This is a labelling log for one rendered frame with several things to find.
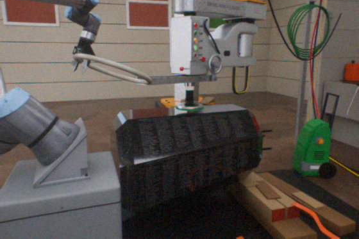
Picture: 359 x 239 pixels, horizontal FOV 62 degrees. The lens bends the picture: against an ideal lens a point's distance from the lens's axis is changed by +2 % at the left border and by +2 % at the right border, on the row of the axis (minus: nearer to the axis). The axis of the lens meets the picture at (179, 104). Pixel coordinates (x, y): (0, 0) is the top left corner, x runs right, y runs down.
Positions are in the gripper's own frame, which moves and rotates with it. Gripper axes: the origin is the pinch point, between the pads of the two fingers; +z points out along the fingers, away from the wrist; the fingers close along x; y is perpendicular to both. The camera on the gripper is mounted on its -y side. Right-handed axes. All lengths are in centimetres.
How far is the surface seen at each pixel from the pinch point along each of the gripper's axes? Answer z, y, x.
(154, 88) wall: -80, -618, -203
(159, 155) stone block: 38, -31, 58
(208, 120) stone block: 4, -63, 77
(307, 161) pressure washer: 10, -180, 168
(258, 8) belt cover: -102, -87, 88
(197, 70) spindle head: -28, -46, 62
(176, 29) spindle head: -52, -38, 40
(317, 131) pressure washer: -21, -171, 168
